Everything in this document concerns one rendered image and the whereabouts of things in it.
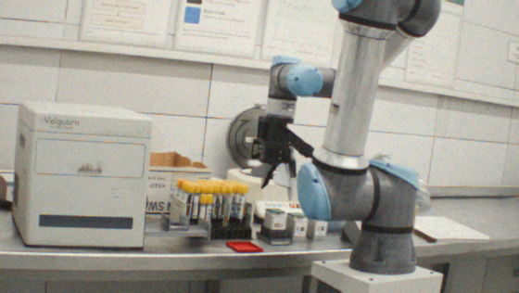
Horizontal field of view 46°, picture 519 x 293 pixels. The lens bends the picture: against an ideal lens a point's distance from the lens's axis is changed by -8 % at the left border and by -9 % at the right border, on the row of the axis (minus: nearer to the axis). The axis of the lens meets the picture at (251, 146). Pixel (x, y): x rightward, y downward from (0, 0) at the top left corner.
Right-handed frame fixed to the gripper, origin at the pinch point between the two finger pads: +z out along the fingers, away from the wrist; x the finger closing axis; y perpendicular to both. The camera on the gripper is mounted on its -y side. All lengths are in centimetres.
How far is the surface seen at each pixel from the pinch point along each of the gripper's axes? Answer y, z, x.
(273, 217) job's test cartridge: 1.8, 5.2, 2.4
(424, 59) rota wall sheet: -94, -45, -56
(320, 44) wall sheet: -43, -43, -56
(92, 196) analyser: 51, 0, 8
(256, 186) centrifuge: -5.6, 2.2, -22.3
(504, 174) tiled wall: -160, 1, -58
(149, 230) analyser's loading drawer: 35.6, 8.0, 5.4
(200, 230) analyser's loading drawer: 22.6, 8.0, 4.9
